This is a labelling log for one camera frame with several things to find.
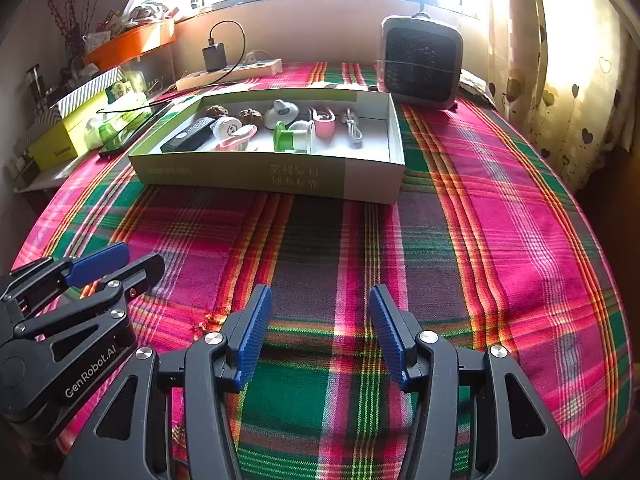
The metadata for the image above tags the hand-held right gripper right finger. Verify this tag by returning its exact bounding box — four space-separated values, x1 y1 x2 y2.
368 285 583 480

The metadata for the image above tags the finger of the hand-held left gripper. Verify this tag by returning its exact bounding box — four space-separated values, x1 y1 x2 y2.
0 254 167 348
0 241 131 318

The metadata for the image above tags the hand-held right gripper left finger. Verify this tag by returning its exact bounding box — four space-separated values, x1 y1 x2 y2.
59 284 273 480

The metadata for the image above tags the green white cardboard box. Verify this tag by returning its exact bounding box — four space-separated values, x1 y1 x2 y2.
127 87 407 206

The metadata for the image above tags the black rectangular device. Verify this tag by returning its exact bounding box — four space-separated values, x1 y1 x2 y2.
160 116 217 153

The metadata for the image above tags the green white spool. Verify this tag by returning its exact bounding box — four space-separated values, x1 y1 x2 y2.
272 119 317 155

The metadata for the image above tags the white panda-shaped gadget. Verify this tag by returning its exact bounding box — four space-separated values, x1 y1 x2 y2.
263 99 301 128

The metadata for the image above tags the white cable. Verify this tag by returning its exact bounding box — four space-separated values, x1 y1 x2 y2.
341 107 365 149

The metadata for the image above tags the plaid blanket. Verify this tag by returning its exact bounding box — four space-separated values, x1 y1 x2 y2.
10 60 633 480

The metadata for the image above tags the yellow-green box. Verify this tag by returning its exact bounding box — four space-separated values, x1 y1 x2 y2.
27 105 108 171

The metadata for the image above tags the black phone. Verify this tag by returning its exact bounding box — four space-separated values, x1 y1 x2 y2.
97 101 173 157

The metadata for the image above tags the green tissue pack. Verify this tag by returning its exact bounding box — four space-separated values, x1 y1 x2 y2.
85 105 153 151

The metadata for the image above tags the striped box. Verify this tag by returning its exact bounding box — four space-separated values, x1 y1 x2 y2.
50 66 123 118

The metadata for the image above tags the glass jar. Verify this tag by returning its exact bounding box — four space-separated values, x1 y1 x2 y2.
25 64 46 106

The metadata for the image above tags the white power strip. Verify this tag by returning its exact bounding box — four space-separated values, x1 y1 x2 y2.
175 58 284 92

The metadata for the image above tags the black charger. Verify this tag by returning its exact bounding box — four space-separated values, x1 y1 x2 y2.
202 44 226 73

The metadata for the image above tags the orange tray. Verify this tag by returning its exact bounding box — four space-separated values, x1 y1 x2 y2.
82 18 177 72

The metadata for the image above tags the red branch decoration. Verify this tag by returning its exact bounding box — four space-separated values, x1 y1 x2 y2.
42 0 108 56

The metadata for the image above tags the beige pillow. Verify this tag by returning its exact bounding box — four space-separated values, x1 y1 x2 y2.
457 69 496 108

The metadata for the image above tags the white plastic bag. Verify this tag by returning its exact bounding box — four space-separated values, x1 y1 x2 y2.
122 0 178 23

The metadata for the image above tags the grey mini space heater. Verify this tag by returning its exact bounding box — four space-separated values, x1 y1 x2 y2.
375 14 463 111

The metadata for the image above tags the heart print curtain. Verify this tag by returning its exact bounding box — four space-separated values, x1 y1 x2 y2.
487 0 631 193

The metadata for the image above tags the black charger cable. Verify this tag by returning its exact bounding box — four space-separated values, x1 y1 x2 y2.
207 20 247 83

